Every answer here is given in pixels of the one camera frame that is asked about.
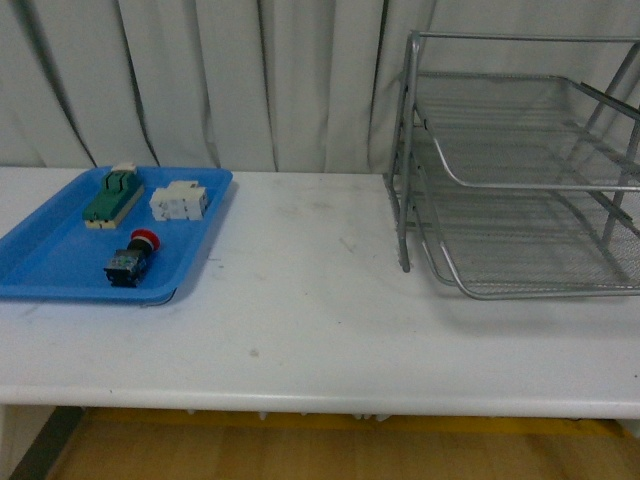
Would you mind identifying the silver rack frame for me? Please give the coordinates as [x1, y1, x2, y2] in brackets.
[386, 30, 639, 271]

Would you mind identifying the red emergency stop button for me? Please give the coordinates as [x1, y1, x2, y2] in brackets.
[103, 228, 161, 288]

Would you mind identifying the blue plastic tray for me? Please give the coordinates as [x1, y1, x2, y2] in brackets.
[1, 167, 232, 304]

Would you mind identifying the white curtain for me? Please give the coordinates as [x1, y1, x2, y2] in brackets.
[1, 1, 639, 173]

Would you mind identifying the mesh tray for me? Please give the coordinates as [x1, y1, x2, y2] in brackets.
[409, 147, 639, 300]
[409, 72, 639, 192]
[408, 196, 639, 300]

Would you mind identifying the white circuit breaker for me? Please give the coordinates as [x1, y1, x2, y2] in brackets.
[149, 180, 209, 221]

